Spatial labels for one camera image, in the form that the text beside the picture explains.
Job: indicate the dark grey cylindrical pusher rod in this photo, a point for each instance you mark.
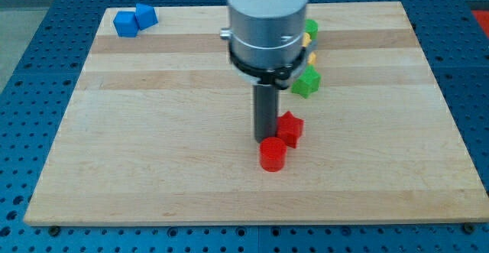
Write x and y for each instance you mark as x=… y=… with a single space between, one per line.
x=266 y=100

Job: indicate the black mounting flange ring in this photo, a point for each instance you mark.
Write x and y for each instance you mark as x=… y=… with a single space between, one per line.
x=280 y=77

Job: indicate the red star block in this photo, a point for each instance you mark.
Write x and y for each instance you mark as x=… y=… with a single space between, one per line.
x=290 y=129

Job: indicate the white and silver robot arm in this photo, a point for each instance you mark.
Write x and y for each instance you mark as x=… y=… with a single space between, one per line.
x=265 y=45

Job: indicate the green star block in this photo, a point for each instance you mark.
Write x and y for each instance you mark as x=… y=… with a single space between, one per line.
x=307 y=83

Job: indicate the wooden board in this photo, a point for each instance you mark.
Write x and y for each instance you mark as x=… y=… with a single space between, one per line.
x=159 y=131

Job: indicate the yellow block lower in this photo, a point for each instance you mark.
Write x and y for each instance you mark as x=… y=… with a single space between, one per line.
x=312 y=59

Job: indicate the yellow block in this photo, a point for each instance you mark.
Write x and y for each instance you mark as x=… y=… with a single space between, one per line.
x=312 y=59
x=306 y=39

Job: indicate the yellow block upper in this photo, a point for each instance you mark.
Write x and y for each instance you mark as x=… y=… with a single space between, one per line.
x=306 y=39

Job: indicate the red cylinder block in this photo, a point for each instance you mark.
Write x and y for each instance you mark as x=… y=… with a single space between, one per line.
x=273 y=153

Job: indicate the green cylinder block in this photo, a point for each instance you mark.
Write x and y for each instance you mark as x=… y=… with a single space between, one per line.
x=311 y=28

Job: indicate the blue pentagon block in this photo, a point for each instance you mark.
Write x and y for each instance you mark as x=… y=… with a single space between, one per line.
x=145 y=15

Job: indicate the blue cube block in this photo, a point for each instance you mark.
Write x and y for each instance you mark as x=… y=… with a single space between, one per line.
x=126 y=24

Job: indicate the blue perforated table frame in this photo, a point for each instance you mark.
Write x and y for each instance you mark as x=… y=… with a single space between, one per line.
x=35 y=98

